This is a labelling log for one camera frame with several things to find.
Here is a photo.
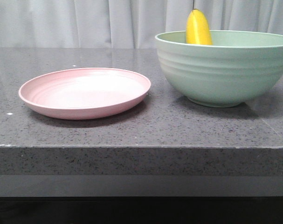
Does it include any pink plate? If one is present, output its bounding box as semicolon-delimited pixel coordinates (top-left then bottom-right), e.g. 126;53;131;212
19;68;151;120

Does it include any white curtain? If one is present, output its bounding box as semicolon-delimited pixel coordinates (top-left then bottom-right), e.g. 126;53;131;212
0;0;283;49

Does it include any green bowl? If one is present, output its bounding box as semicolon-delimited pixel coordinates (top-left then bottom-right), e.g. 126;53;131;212
155;30;283;107

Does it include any yellow banana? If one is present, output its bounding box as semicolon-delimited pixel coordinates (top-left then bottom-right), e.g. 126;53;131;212
186;9;213;45

